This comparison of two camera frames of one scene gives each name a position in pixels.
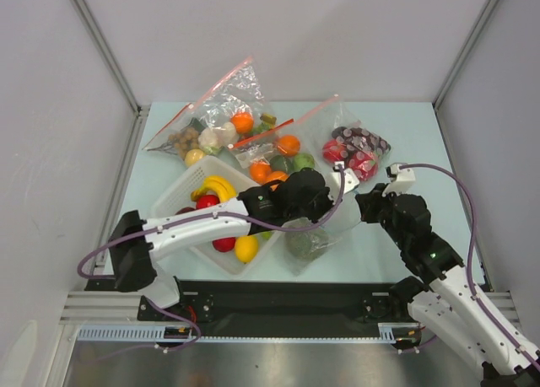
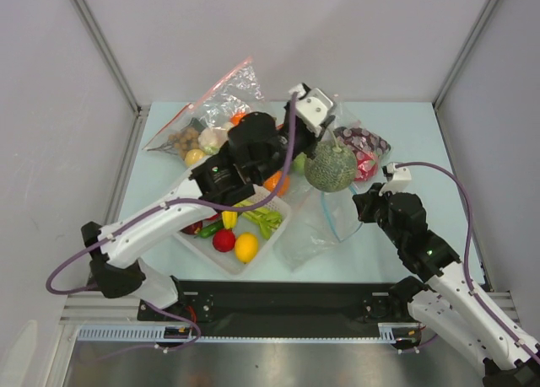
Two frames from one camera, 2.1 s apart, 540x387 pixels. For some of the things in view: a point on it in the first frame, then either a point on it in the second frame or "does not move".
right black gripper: x=368 y=203 does not move
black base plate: x=280 y=305 does not move
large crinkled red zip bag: x=231 y=110 does not move
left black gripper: x=326 y=206 → x=313 y=139
